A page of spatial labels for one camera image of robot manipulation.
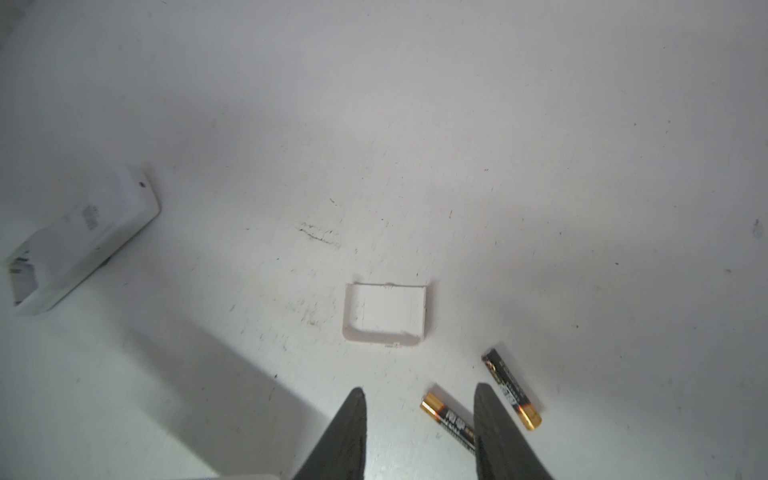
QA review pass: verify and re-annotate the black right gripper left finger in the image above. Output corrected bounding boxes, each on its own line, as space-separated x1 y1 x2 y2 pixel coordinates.
294 387 367 480

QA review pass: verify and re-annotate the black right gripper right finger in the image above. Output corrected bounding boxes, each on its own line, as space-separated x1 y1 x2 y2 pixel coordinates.
473 383 553 480

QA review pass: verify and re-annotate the black gold AAA battery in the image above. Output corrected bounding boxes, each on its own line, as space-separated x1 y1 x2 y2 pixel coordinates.
420 392 476 454
481 348 542 431

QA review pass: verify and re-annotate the white battery cover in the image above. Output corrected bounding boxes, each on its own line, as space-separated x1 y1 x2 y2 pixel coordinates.
341 283 428 347

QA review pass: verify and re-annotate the small white remote control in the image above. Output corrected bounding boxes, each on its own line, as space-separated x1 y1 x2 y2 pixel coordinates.
4 165 160 315

